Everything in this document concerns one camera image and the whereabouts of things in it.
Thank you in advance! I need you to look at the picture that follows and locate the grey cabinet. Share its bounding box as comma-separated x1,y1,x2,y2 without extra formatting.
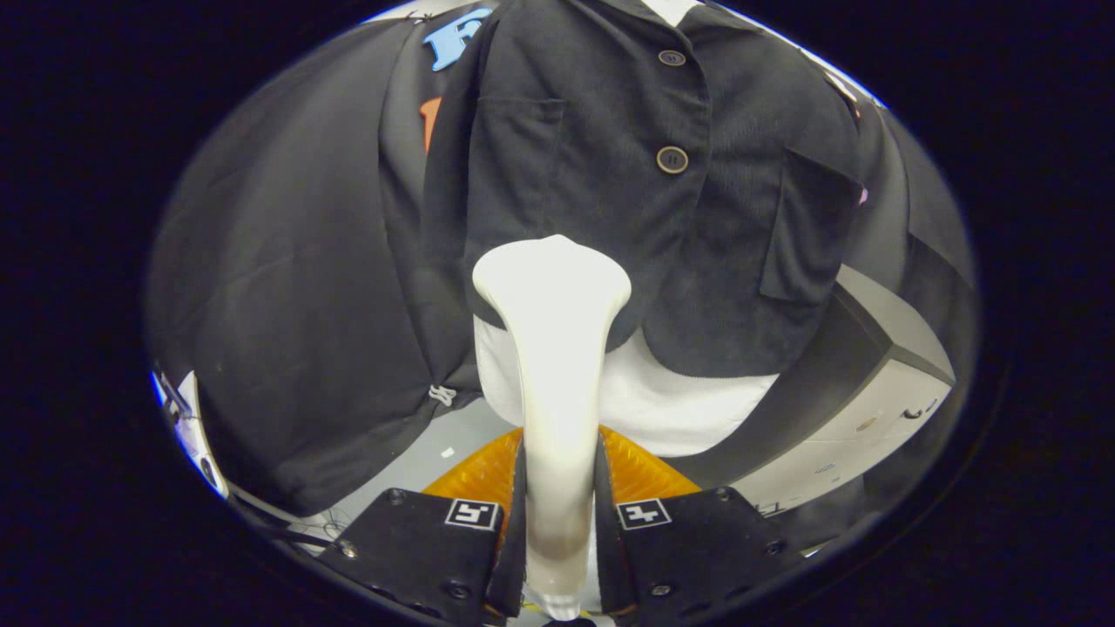
666,261,956,515

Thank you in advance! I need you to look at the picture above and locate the white mannequin torso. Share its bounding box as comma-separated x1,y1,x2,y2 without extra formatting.
475,0,781,460

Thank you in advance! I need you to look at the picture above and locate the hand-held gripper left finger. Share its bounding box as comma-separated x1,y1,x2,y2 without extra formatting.
315,427,529,624

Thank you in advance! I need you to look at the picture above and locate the black jacket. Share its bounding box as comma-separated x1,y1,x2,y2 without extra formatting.
422,0,868,380

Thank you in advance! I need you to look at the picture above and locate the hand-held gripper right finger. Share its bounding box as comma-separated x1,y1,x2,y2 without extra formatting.
596,425,807,621

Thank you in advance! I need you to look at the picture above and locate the black backdrop cloth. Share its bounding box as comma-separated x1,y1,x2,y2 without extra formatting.
146,4,976,549

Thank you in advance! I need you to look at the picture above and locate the white garment steamer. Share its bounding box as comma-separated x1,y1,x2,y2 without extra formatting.
472,233,632,624

